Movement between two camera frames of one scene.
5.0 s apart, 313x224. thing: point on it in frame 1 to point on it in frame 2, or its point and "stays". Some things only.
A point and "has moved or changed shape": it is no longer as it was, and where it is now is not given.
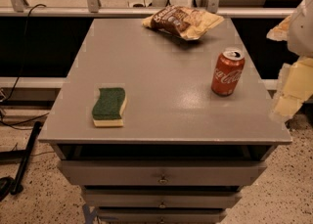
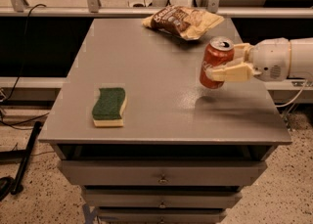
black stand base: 8,186 stays
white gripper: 301,32 to 270,59
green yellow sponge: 108,111 stays
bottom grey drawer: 159,215 stays
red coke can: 228,71 has moved or changed shape
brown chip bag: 183,22 stays
